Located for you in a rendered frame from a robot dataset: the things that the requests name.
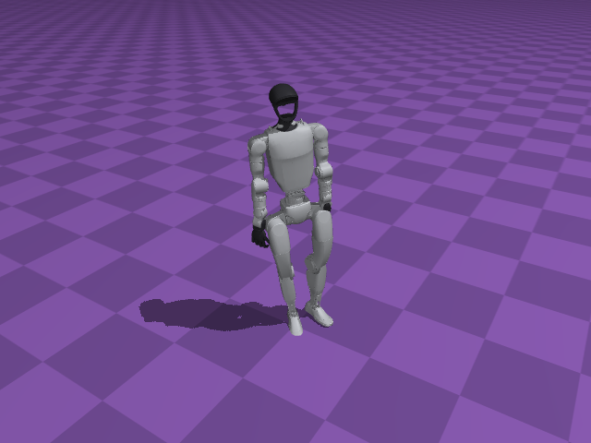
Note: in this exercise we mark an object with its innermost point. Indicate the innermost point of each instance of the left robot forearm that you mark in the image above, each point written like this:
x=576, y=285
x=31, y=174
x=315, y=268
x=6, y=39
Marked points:
x=325, y=191

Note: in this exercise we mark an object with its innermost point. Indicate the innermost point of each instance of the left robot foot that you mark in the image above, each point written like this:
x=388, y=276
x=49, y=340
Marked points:
x=319, y=315

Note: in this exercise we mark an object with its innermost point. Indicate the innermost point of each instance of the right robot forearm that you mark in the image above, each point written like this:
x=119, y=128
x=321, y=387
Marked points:
x=259, y=205

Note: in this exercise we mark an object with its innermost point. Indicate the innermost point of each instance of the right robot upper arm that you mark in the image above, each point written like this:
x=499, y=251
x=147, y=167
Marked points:
x=256, y=147

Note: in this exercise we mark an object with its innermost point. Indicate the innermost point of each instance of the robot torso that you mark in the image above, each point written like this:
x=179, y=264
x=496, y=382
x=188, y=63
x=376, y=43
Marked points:
x=290, y=159

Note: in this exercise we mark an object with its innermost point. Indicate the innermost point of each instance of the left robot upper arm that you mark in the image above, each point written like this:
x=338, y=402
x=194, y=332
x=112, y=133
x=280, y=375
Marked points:
x=321, y=150

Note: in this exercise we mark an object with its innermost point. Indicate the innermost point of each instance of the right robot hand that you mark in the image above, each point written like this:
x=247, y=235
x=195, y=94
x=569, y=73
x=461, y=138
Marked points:
x=259, y=236

